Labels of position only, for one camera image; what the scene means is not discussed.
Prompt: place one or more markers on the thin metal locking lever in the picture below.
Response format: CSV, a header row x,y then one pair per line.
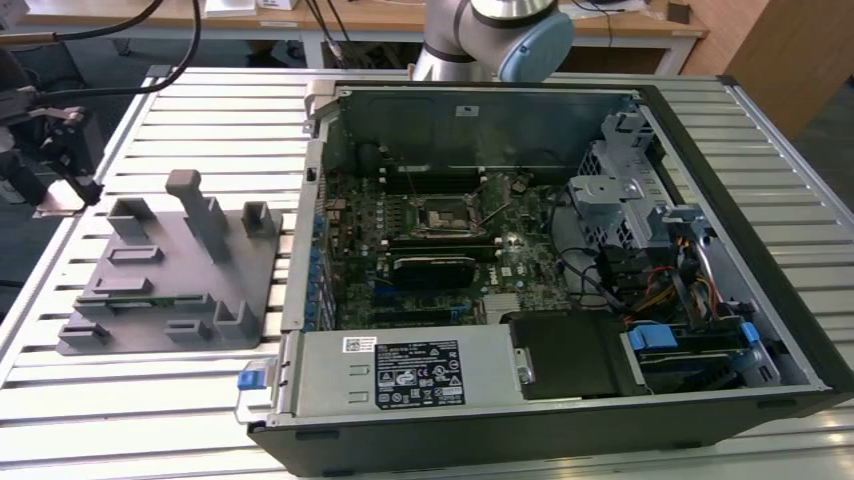
x,y
409,175
501,208

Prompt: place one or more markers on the silver chipset heatsink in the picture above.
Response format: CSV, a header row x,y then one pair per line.
x,y
501,306

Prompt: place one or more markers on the silver CPU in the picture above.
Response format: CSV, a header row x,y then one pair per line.
x,y
58,201

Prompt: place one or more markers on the hard disk in blue carrier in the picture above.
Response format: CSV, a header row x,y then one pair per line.
x,y
653,339

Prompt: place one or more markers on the blue case latch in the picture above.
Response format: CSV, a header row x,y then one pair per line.
x,y
250,380

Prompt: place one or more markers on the wooden desk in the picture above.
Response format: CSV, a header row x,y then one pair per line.
x,y
86,12

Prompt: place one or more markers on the green RAM stick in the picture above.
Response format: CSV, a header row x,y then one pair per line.
x,y
162,302

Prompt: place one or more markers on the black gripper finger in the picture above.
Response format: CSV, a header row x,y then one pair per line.
x,y
76,155
22,177

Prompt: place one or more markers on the black PC case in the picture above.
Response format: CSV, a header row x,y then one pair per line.
x,y
467,442

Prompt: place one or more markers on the green motherboard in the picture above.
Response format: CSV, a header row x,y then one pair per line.
x,y
533,260

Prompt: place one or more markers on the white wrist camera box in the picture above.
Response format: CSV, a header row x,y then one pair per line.
x,y
16,105

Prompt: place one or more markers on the coin cell battery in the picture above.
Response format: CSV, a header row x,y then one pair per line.
x,y
519,186

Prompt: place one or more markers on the CPU socket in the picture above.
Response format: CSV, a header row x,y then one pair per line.
x,y
443,217

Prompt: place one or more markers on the grey parts rack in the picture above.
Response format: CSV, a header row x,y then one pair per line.
x,y
242,272

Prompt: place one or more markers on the blue plastic clip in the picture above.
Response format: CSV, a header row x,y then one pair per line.
x,y
749,334

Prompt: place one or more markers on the silver metal drive cage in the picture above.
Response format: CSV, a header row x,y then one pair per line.
x,y
603,192

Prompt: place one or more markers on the black graphics card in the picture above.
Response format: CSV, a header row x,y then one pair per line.
x,y
433,272

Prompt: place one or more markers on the silver power supply unit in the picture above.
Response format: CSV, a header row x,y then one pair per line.
x,y
320,370

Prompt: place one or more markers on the black RAM slot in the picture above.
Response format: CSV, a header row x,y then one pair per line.
x,y
463,177
443,249
463,183
463,171
463,189
444,254
440,239
441,244

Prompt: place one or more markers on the small dark box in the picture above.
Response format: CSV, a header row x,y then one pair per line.
x,y
677,12

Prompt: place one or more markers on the wooden cabinet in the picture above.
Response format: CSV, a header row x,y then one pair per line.
x,y
787,60

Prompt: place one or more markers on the black expansion slot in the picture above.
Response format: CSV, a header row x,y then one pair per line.
x,y
413,316

